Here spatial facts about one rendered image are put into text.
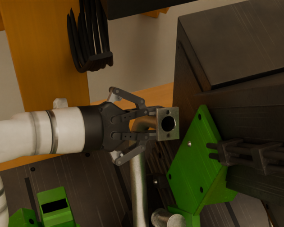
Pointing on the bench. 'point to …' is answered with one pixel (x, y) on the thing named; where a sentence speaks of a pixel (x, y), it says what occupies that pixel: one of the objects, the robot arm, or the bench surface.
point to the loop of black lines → (72, 30)
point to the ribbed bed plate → (163, 166)
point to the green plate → (199, 167)
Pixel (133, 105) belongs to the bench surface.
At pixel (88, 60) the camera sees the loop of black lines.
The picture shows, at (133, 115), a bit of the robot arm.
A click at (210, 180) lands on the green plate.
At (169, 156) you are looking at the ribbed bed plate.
